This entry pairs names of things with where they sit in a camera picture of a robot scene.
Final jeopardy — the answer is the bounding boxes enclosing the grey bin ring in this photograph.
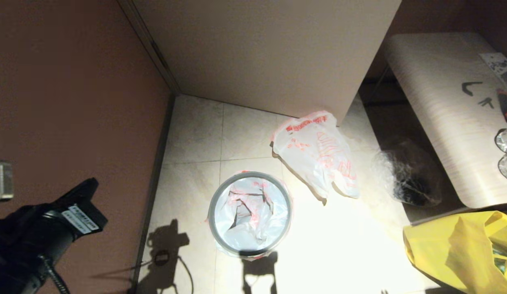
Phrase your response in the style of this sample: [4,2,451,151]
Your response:
[208,171,292,257]

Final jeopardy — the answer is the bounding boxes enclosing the crumpled clear plastic bag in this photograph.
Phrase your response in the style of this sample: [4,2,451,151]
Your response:
[372,139,443,207]

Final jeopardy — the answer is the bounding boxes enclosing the black object in clear bag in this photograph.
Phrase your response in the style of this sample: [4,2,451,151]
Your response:
[394,180,434,206]

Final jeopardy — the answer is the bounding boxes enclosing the yellow plastic bag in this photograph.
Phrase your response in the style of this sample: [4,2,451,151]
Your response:
[403,211,507,294]

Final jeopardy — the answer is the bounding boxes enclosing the dark baseboard strip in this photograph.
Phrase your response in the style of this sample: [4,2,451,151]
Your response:
[128,93,176,294]

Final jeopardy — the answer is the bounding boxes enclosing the black metal table leg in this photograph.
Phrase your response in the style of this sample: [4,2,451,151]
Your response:
[363,65,401,110]

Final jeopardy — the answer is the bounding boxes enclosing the white wood-grain table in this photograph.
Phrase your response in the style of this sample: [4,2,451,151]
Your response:
[384,33,507,209]

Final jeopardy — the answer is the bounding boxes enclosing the printed paper sheet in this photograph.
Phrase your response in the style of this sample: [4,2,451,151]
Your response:
[480,52,507,88]

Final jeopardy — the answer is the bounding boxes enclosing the black left wrist camera cable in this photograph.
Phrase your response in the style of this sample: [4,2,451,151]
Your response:
[39,255,70,294]

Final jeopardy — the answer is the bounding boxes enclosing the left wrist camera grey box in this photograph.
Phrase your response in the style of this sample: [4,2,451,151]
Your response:
[0,161,14,201]

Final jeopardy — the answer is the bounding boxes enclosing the dark door frame strip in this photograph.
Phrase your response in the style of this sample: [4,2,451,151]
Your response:
[117,0,182,96]

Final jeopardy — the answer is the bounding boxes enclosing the black angle bracket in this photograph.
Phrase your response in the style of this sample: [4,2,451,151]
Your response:
[462,82,484,97]

